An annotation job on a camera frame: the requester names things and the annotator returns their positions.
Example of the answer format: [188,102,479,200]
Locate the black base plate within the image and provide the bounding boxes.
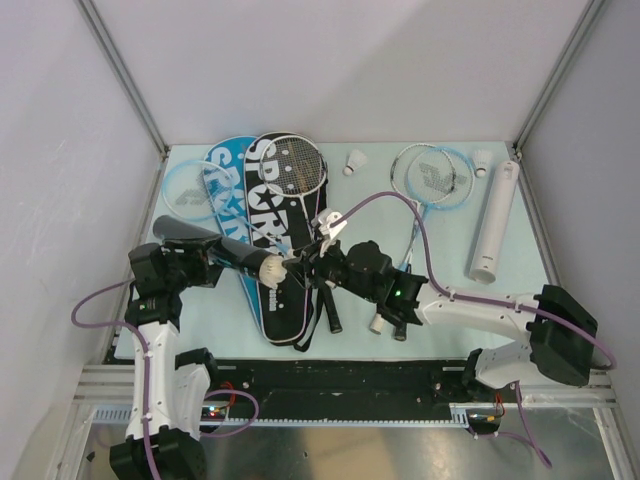
[204,360,516,423]

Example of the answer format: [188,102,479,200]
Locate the black racket bag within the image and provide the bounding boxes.
[244,132,327,347]

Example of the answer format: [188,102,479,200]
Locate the white racket on black bag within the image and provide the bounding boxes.
[258,132,328,252]

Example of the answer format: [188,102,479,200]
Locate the frame post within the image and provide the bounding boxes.
[512,0,609,156]
[74,0,169,160]

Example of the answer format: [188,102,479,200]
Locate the white shuttlecock tube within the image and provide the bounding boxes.
[469,161,520,285]

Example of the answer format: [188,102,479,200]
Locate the aluminium frame rail front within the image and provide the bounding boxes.
[72,365,617,428]

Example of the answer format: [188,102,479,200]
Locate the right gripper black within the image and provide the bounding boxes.
[282,234,378,303]

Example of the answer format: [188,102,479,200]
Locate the white racket black grip left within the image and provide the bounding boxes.
[201,155,344,334]

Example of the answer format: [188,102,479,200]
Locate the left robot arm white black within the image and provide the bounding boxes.
[109,240,222,479]

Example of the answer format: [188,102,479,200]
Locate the left circuit board with wires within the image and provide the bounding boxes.
[201,393,237,424]

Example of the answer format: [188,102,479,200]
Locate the blue racket bag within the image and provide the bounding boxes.
[204,136,262,330]

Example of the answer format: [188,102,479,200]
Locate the light blue racket right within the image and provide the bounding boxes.
[390,143,474,273]

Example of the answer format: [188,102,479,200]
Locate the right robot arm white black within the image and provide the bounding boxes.
[283,241,597,401]

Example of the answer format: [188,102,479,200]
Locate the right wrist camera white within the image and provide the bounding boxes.
[311,208,347,257]

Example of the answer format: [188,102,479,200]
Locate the circuit board with wires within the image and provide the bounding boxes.
[201,393,237,424]
[467,391,506,438]

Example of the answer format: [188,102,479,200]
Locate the left frame post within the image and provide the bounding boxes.
[74,0,169,160]

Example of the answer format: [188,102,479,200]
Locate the light blue racket left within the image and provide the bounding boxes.
[161,160,278,252]

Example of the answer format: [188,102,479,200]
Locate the light blue racket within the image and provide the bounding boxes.
[161,160,278,252]
[390,143,474,273]

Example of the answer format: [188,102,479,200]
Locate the white racket right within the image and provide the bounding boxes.
[390,143,455,273]

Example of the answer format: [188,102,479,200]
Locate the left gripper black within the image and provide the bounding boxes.
[163,236,226,292]

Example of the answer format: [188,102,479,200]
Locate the shuttlecock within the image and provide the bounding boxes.
[472,149,494,178]
[343,149,369,176]
[258,255,287,289]

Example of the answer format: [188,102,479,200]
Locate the right frame post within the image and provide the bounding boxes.
[512,0,609,156]

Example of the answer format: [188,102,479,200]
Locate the black shuttlecock tube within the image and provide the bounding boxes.
[152,215,273,282]

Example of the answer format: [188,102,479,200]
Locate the right circuit board with wires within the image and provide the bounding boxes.
[467,391,506,438]

